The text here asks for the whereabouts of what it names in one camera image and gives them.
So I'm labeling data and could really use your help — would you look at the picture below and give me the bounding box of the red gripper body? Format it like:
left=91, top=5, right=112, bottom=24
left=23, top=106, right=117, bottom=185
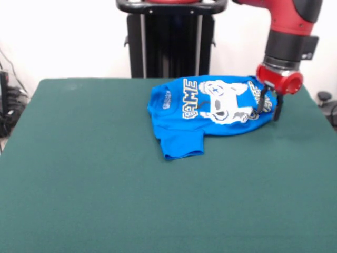
left=256, top=64, right=304, bottom=95

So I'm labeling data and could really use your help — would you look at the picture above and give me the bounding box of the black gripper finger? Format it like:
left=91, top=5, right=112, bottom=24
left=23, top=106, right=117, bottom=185
left=257, top=85, right=269, bottom=114
left=273, top=92, right=284, bottom=122

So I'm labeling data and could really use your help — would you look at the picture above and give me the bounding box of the blue game controller print t-shirt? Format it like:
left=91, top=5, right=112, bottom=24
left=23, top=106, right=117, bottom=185
left=146, top=75, right=280, bottom=161

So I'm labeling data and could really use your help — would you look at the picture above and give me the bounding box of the black office chair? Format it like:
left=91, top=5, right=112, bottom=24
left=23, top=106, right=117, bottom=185
left=316, top=91, right=337, bottom=132

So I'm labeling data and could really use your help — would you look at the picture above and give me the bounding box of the dark green table cloth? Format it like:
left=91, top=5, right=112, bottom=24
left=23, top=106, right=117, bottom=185
left=0, top=77, right=337, bottom=253

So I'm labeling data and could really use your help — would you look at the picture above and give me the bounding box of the black computer box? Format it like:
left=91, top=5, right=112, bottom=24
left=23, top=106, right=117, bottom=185
left=0, top=70, right=10, bottom=116

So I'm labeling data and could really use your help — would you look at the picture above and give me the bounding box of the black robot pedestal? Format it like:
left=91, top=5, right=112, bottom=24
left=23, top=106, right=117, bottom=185
left=115, top=0, right=227, bottom=79

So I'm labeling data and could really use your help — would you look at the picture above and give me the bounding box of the black cable bundle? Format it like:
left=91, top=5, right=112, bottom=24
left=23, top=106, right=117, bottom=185
left=0, top=86, right=30, bottom=138

